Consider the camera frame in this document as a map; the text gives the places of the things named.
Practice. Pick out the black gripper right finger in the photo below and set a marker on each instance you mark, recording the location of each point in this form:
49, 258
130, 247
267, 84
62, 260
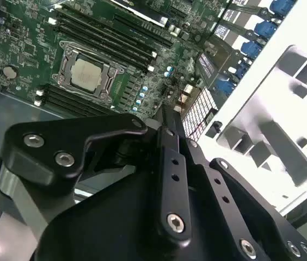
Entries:
220, 190

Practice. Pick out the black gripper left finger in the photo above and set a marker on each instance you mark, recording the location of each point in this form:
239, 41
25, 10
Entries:
93, 126

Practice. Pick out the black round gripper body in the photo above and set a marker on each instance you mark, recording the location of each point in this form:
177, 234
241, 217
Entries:
110, 225

